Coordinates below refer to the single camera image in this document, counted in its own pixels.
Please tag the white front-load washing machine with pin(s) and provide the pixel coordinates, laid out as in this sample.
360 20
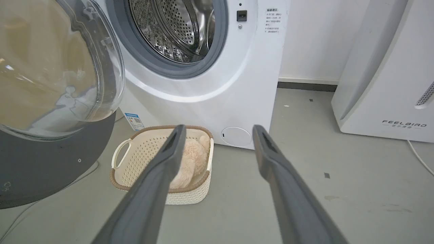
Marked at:
237 78

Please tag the cream perforated laundry basket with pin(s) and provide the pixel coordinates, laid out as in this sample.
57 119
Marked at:
142 159

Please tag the grey glass washing machine door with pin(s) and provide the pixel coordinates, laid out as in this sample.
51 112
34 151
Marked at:
51 84

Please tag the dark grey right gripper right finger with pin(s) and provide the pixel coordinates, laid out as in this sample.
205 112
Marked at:
291 200

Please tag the white air purifier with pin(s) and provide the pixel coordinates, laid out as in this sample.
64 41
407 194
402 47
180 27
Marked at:
390 67

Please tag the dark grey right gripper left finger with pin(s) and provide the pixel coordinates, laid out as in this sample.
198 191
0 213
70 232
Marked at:
149 196

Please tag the beige plush toy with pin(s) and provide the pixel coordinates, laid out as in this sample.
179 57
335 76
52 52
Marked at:
191 162

